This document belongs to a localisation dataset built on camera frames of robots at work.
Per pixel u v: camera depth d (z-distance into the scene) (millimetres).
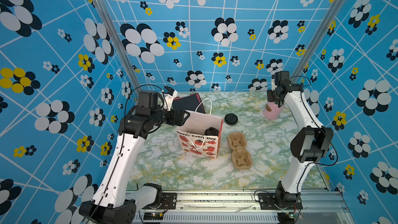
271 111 990
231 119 1021
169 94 575
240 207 725
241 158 847
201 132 811
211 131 806
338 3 740
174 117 587
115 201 369
